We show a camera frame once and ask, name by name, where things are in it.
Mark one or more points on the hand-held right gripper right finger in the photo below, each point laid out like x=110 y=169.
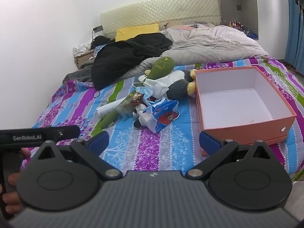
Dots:
x=210 y=144

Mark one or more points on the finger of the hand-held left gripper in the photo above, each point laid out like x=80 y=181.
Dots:
x=70 y=132

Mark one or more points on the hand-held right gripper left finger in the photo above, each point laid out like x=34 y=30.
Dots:
x=98 y=142

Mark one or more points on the orange cardboard box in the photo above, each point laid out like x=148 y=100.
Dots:
x=249 y=128

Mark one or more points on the small black white plush toy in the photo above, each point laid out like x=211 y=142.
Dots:
x=137 y=113

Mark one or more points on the blue cartoon plastic bag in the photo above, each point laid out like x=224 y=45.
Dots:
x=163 y=116

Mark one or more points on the blue face mask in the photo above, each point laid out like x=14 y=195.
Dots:
x=146 y=91

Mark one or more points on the person's left hand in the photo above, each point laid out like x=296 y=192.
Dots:
x=13 y=179

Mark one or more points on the white tube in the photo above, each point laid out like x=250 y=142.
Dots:
x=106 y=109

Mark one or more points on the green snack packet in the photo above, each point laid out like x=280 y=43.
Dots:
x=125 y=105

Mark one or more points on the striped floral bedsheet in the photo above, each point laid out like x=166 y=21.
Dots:
x=147 y=147

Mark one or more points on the dark grey garment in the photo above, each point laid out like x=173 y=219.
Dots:
x=76 y=73

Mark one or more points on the grey penguin plush toy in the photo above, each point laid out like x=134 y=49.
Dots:
x=179 y=86

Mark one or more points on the brown cardboard box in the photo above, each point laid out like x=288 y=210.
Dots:
x=82 y=60

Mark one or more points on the white face mask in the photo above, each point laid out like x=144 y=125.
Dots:
x=158 y=85

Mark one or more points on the white cloth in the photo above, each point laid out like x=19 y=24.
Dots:
x=82 y=48

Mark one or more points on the black jacket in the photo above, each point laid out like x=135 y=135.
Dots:
x=123 y=57

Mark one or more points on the green plush stick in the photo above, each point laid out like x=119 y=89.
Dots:
x=163 y=67

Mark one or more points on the grey duvet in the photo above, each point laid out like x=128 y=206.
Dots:
x=213 y=42

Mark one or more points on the yellow pillow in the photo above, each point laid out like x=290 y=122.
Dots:
x=135 y=32

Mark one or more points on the blue tray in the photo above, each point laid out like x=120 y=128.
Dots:
x=252 y=35

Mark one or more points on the pink pillow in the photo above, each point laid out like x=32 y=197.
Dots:
x=182 y=27

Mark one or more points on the row of cosmetic bottles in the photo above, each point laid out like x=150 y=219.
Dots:
x=235 y=24

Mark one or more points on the cream padded headboard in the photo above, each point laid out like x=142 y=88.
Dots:
x=161 y=11

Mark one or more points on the blue curtain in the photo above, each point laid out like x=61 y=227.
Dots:
x=294 y=28

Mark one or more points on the black wall socket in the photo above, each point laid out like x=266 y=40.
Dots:
x=97 y=28

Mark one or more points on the dark wall switch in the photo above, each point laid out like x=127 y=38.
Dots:
x=239 y=7

